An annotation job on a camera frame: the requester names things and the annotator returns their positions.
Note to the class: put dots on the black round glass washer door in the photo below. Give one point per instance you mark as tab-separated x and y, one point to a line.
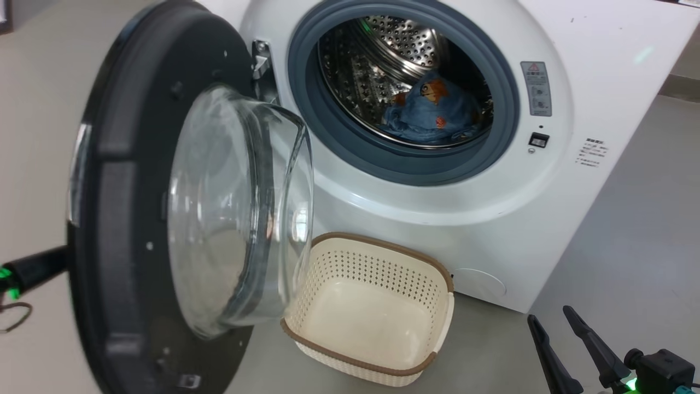
126	164

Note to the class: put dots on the grey rubber door gasket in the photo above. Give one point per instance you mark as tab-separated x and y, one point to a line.
350	148

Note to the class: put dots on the cream perforated laundry basket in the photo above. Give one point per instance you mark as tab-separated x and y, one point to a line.
366	323

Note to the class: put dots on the white front-load washing machine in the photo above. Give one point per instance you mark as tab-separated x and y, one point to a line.
437	219

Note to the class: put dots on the black door lock latch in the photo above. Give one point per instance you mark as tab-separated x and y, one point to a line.
538	140

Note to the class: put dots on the round white filter cover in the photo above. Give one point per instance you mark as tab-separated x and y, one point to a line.
481	282

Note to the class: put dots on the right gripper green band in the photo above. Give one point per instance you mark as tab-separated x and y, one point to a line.
661	375

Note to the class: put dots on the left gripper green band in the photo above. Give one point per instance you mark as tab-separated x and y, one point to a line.
8	282

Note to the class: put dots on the grey warning sticker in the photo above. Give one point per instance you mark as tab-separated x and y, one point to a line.
536	87

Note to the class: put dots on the metal door hinge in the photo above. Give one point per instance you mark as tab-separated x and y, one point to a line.
262	65

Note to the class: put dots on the small blue cartoon print garment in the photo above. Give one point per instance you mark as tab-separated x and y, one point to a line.
437	98

